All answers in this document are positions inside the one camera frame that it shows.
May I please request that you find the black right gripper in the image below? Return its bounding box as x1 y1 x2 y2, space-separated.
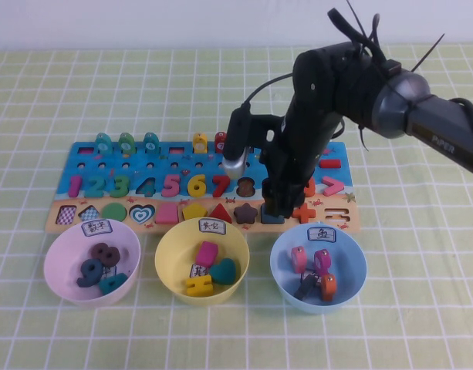
261 114 338 217

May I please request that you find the dark blue square piece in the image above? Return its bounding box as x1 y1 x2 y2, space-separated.
260 203 285 225

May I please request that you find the orange plus sign piece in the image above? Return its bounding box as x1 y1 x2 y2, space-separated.
292 203 316 224

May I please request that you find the brown star piece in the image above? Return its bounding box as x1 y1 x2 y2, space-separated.
234 203 259 225

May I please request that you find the pink greater-than sign piece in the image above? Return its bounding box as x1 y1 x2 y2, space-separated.
323 176 345 198

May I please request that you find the pink fish piece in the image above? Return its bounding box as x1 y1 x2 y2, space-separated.
290 246 307 274

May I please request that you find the red triangle piece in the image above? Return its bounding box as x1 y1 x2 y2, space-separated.
208 203 233 224

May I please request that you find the red number seven piece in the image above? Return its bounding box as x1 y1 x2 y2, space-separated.
211 174 232 198

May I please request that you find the magenta fish piece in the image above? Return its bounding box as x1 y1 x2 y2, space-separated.
313 249 332 277

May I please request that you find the yellow number six piece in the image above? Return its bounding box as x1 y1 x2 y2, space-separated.
187 174 208 198

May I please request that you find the yellow pentagon piece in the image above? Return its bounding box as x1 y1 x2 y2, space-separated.
181 203 209 223

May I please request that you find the dark grey fish piece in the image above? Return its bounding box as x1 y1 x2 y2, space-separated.
293 274 320 301

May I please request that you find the magenta rectangle piece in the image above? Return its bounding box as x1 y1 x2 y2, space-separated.
195 241 221 267

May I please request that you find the teal heart piece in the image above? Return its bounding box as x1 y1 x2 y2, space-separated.
208 257 237 285

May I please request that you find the blue plastic bowl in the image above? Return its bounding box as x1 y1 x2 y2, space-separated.
269 223 367 315

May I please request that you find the orange fish piece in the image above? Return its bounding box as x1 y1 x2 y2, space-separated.
320 274 337 303

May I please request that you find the pink number five piece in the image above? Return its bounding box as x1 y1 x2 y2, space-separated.
161 175 182 197

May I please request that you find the pink trapezoid piece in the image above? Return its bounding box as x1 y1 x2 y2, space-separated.
155 203 179 225

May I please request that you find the yellow equals sign piece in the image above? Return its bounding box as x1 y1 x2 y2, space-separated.
184 274 214 298

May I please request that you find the yellow plastic bowl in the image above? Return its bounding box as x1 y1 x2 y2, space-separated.
154 218 251 307

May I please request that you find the green number three piece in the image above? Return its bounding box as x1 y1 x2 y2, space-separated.
109 175 130 197

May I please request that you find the green circle piece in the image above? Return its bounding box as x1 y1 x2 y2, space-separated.
101 203 128 224

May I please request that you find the blue wooden puzzle board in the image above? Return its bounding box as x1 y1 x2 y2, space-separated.
45 140 363 234

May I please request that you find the teal number four piece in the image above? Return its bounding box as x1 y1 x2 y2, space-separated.
98 272 128 296

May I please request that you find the teal number two piece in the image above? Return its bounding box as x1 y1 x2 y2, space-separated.
83 176 106 198

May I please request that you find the dark blue number nine piece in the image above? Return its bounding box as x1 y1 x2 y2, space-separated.
76 257 106 288

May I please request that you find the pink plastic bowl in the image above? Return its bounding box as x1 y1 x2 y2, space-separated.
42 218 141 308

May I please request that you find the yellow fish number six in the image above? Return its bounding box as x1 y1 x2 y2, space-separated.
192 132 208 154

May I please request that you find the teal fish number four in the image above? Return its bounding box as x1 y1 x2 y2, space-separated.
142 131 160 154

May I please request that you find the green fish number three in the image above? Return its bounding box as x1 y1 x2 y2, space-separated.
118 132 136 156

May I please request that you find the teal fish number two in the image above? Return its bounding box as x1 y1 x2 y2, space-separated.
95 132 113 155

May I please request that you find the green checked tablecloth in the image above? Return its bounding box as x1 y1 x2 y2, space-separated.
0 45 473 370

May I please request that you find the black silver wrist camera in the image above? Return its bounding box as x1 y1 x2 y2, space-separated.
221 103 256 180

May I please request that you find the black camera cable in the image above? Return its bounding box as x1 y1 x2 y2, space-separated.
242 72 299 115

